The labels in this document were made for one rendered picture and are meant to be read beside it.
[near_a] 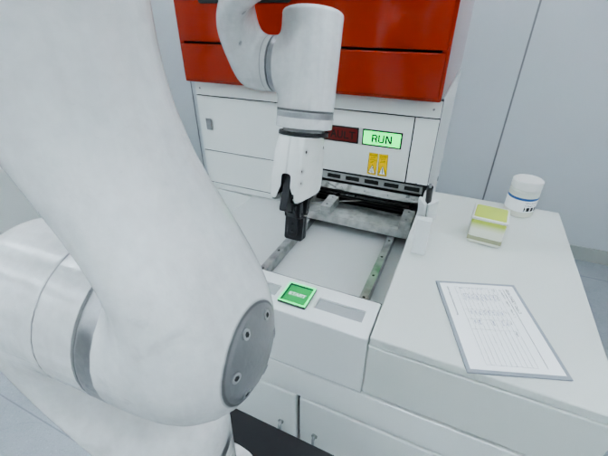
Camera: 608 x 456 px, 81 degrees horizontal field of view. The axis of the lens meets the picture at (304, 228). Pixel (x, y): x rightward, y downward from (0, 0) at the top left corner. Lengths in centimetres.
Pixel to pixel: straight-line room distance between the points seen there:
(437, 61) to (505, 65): 156
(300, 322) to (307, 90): 39
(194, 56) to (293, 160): 83
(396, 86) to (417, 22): 15
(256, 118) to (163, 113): 105
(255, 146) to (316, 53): 81
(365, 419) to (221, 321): 60
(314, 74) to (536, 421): 59
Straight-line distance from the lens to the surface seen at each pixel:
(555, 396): 65
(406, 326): 65
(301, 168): 52
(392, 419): 76
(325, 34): 52
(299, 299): 68
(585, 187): 279
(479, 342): 66
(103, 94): 19
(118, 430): 37
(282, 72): 53
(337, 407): 80
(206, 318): 21
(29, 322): 29
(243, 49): 54
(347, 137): 113
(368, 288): 89
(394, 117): 108
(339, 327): 64
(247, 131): 129
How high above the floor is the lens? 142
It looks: 31 degrees down
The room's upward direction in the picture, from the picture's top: straight up
